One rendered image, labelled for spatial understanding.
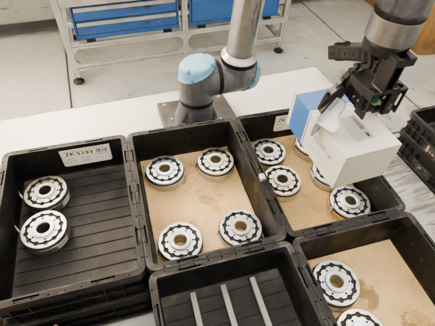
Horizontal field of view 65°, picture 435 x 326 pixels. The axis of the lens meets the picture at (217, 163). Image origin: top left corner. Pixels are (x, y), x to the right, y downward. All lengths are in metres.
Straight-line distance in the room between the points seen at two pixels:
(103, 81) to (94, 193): 1.91
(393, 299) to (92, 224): 0.71
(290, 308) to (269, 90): 0.94
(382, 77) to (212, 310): 0.55
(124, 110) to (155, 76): 1.43
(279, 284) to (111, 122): 0.85
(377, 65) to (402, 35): 0.07
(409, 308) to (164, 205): 0.60
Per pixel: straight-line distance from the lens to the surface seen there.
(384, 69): 0.61
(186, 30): 2.74
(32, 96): 2.82
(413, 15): 0.58
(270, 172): 0.95
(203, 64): 1.11
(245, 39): 1.07
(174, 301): 0.79
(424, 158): 1.81
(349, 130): 0.70
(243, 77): 1.14
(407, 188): 1.29
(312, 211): 0.94
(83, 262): 0.87
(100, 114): 1.39
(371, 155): 0.69
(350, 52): 0.66
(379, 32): 0.59
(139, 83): 2.73
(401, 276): 0.93
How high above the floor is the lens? 1.57
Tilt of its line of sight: 49 degrees down
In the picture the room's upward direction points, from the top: 4 degrees clockwise
